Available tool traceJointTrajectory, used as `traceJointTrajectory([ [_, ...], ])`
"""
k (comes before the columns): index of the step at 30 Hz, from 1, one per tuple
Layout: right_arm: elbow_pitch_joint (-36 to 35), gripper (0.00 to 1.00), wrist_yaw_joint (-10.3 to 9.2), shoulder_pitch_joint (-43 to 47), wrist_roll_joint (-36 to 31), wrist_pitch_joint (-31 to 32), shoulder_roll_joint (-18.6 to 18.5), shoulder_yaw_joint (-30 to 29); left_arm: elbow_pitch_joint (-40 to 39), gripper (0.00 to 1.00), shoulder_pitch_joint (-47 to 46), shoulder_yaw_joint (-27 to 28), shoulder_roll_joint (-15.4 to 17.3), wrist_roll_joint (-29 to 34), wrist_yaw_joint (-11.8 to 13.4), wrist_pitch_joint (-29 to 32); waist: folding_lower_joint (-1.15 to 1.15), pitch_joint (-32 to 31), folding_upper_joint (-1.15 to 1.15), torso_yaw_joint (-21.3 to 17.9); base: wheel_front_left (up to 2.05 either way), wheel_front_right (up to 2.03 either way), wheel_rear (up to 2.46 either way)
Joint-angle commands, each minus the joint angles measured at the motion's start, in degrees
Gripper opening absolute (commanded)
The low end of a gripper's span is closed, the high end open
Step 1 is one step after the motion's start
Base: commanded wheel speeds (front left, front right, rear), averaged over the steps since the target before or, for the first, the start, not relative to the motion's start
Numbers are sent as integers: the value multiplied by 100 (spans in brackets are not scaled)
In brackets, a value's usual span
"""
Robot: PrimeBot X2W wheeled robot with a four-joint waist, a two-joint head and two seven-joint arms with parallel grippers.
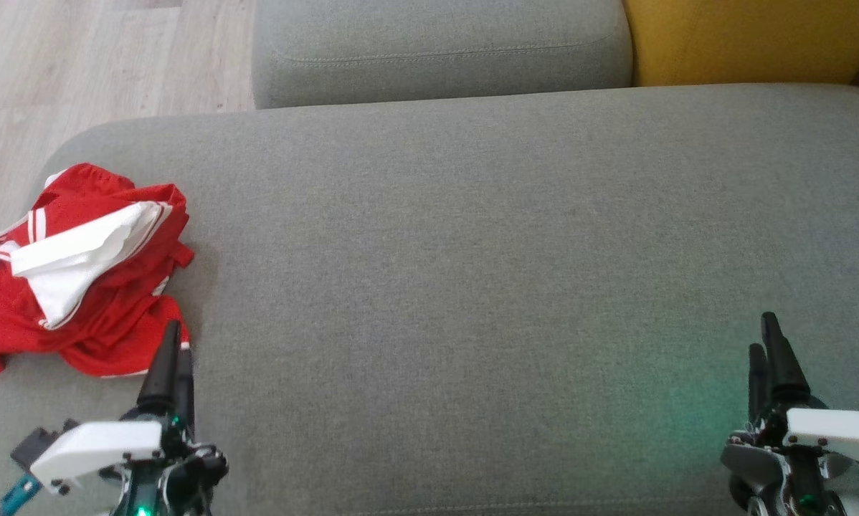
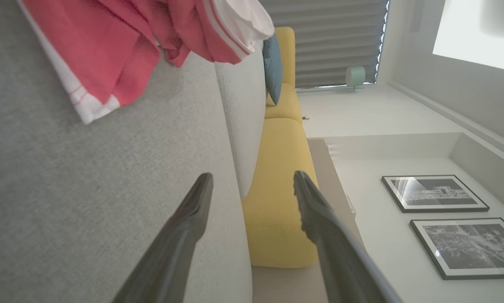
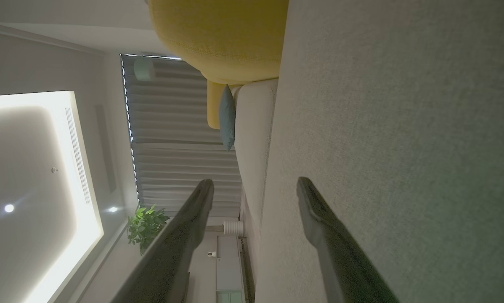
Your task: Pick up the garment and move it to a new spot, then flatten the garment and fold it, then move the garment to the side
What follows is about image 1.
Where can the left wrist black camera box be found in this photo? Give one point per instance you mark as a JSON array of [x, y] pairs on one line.
[[35, 444]]

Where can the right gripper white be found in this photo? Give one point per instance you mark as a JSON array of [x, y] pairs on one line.
[[831, 430]]

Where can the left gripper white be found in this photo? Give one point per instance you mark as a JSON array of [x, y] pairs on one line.
[[100, 444]]

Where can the red Bulls 23 jersey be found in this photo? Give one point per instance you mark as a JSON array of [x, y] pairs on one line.
[[78, 251]]

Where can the yellow sofa backrest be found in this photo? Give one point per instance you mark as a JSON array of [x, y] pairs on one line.
[[752, 36]]

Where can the large grey sofa seat cushion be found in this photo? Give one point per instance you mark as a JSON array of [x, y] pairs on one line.
[[472, 287]]

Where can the red shorts with white hem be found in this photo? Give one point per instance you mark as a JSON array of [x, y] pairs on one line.
[[114, 344]]

